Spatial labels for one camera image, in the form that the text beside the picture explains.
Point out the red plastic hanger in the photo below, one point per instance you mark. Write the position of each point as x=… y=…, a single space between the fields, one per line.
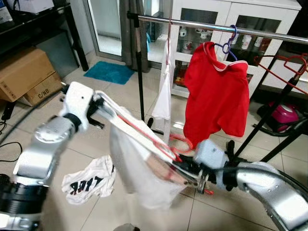
x=154 y=141
x=269 y=70

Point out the white shirt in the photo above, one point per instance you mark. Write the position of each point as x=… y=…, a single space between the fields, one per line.
x=139 y=183

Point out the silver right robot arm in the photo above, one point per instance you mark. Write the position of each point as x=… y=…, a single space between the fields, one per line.
x=269 y=192

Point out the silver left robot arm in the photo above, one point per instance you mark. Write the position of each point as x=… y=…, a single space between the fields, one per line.
x=43 y=144

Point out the thin red hanger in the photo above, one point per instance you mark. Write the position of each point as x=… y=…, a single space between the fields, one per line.
x=169 y=33

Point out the blue hanger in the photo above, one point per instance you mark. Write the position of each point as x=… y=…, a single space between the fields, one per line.
x=226 y=46

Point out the teal floor mat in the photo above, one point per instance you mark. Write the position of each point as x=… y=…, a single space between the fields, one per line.
x=109 y=72

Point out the cardboard box with letters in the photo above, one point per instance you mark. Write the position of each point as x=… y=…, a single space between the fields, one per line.
x=45 y=91

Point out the white t-shirt with black print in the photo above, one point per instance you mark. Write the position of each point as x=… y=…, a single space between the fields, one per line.
x=96 y=171

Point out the white sleeveless garment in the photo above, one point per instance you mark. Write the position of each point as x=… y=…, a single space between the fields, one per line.
x=163 y=96

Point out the grey curtain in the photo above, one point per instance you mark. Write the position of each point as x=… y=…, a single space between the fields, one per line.
x=130 y=38

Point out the plain cardboard box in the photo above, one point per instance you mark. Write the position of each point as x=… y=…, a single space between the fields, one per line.
x=24 y=72

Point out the red t-shirt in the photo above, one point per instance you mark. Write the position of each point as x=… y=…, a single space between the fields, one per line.
x=216 y=91

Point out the white framed glass door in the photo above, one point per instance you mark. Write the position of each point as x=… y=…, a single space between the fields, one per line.
x=103 y=24

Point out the black power adapter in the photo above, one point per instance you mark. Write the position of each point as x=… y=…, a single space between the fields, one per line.
x=8 y=110

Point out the pink vacuum cleaner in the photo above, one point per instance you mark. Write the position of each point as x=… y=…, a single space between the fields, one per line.
x=284 y=115

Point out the black desk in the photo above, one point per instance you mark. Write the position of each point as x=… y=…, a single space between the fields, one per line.
x=48 y=19

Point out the white box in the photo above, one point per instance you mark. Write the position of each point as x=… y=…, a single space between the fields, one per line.
x=33 y=6

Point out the chrome and black clothes rack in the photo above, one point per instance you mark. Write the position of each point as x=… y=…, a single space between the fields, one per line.
x=202 y=25

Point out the white glass-door cabinet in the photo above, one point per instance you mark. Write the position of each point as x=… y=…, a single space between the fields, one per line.
x=226 y=9

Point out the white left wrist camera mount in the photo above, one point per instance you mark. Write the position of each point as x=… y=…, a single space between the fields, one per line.
x=77 y=101

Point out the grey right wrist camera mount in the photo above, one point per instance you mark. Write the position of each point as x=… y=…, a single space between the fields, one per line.
x=209 y=154

